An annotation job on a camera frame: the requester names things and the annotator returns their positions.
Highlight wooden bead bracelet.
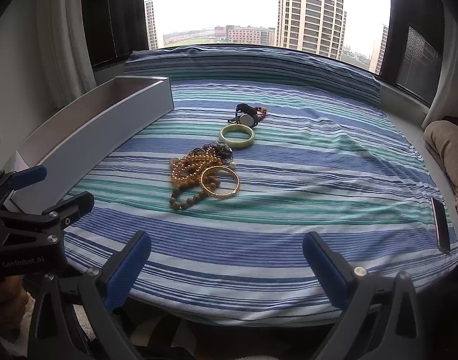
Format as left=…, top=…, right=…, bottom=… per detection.
left=168, top=175, right=222, bottom=212

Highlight amber bead necklace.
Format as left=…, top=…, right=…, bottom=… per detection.
left=169, top=146, right=226, bottom=189

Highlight gold bangle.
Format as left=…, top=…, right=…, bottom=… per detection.
left=199, top=165, right=240, bottom=200

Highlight pale green jade bangle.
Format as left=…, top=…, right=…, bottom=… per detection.
left=218, top=124, right=256, bottom=149

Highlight white cardboard box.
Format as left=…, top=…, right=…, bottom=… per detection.
left=11, top=76, right=174, bottom=214

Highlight black smartphone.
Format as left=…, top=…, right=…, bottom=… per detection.
left=431, top=197, right=451, bottom=254

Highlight white curtain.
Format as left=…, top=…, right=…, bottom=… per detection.
left=37, top=0, right=96, bottom=108

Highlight beige blanket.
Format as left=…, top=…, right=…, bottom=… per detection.
left=423, top=120, right=458, bottom=212

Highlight striped blue green bedsheet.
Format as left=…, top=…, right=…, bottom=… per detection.
left=65, top=46, right=458, bottom=326

